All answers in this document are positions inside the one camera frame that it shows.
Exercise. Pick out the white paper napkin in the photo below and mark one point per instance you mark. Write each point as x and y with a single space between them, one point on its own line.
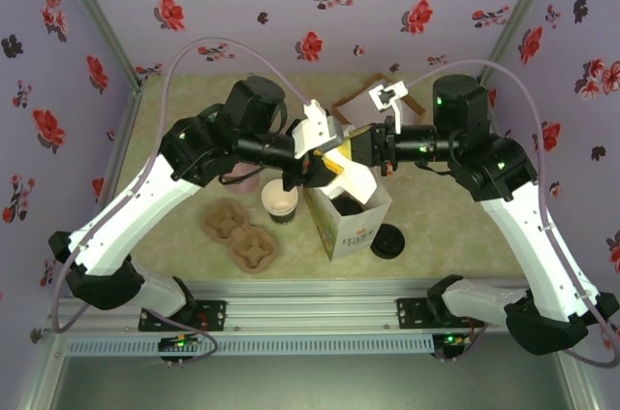
358 182

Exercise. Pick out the white paper takeout bag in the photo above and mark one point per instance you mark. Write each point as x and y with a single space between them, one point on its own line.
358 235

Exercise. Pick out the brown pulp cup carrier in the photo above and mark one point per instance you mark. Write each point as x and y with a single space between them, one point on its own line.
242 240

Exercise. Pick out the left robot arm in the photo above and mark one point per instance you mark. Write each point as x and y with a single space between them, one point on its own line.
131 211

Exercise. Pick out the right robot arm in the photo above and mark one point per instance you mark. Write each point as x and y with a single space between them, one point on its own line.
523 245

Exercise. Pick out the green paper coffee cup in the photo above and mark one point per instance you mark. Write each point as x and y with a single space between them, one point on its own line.
280 201

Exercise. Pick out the pink straw holder cup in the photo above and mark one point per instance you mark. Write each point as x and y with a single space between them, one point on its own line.
244 182

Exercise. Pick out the white napkin stack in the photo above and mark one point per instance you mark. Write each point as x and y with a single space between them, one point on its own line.
358 109

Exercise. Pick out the brown cardboard napkin box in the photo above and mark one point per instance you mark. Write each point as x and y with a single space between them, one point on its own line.
416 112

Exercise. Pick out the black cup lid stack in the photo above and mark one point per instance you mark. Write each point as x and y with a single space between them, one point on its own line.
387 240

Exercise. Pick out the controller board with green light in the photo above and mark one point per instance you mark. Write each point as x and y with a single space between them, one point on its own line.
453 341
179 344

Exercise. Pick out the aluminium corner post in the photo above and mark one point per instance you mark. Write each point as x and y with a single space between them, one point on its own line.
99 17
517 17

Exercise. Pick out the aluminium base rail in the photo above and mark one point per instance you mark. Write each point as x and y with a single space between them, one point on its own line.
310 308

